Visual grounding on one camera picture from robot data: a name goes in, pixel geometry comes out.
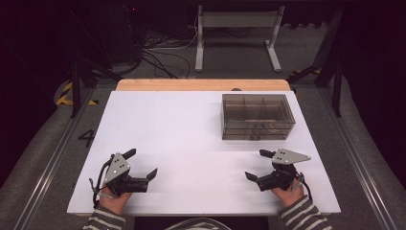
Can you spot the aluminium floor rail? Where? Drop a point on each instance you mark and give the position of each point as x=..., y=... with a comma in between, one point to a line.
x=48, y=169
x=357, y=156

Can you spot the person's striped torso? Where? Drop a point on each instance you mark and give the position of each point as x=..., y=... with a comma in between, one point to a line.
x=198, y=224

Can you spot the black metal stand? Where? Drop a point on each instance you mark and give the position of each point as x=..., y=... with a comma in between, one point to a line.
x=76, y=83
x=336, y=80

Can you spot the black equipment box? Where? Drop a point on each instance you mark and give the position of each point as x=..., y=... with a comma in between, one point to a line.
x=123, y=32

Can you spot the person's right hand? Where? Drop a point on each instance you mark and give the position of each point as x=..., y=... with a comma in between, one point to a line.
x=288, y=197

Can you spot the white metal stand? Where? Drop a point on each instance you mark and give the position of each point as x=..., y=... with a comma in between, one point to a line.
x=236, y=19

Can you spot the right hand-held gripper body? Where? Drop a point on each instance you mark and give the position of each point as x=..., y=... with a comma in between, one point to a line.
x=288, y=156

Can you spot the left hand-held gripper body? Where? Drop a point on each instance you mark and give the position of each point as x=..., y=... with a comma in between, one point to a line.
x=118, y=167

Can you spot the yellow black hazard tape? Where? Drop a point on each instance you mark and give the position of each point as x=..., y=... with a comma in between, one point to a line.
x=65, y=96

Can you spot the person's left hand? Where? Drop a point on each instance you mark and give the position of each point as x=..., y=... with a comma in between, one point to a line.
x=113, y=202

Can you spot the smoky clear plastic drawer organizer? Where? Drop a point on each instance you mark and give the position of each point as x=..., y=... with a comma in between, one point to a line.
x=255, y=108

